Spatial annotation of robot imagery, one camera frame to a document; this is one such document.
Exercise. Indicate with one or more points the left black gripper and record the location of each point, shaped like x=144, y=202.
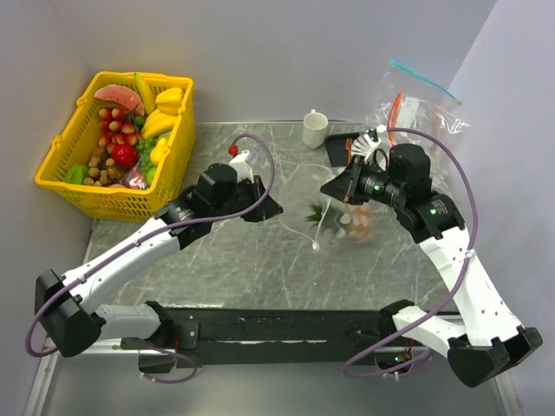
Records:
x=269, y=208

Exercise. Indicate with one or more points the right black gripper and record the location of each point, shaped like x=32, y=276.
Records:
x=345, y=186

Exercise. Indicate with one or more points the toy pineapple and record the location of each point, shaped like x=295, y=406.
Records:
x=340, y=221

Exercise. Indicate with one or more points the polka dot zip bag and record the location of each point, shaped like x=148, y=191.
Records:
x=299, y=191

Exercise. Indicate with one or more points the red toy apple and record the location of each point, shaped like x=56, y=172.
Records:
x=125, y=156

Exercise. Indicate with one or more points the red toy strawberries bunch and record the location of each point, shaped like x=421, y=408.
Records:
x=119, y=126

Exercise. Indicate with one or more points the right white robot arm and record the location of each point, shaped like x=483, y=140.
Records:
x=473, y=328

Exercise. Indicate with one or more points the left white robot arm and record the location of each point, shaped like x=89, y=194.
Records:
x=71, y=308

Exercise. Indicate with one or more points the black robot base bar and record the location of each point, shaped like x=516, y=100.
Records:
x=269, y=336

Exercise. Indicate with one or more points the clear zip bag orange seal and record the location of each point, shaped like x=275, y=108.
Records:
x=407, y=111

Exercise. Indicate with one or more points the clear zip bag blue seal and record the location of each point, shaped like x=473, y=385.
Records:
x=400, y=79

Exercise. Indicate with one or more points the black plastic tray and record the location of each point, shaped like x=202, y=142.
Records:
x=335, y=148

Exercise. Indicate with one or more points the striped white plate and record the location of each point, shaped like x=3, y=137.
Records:
x=364, y=146

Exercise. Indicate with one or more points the white ceramic mug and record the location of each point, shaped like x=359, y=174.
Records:
x=315, y=127

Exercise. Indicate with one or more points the green toy apple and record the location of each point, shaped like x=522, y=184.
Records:
x=151, y=175

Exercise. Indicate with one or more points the yellow toy lemon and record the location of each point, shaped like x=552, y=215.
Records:
x=160, y=150

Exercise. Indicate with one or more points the green toy grapes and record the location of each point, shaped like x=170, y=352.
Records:
x=144, y=148

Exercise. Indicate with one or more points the yellow toy banana bunch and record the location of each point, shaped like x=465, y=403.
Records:
x=158, y=123

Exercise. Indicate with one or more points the yellow toy bell pepper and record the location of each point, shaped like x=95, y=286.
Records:
x=169, y=101

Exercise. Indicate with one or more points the brown toy longan bunch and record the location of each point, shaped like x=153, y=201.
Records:
x=102, y=169

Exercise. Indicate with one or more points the toy watermelon slice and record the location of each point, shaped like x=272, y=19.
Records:
x=122, y=96

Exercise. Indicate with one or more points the green toy starfruit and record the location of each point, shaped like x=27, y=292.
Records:
x=76, y=174

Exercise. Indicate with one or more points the yellow plastic basket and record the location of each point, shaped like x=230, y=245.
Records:
x=78, y=139

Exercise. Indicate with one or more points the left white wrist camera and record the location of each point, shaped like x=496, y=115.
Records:
x=243, y=162

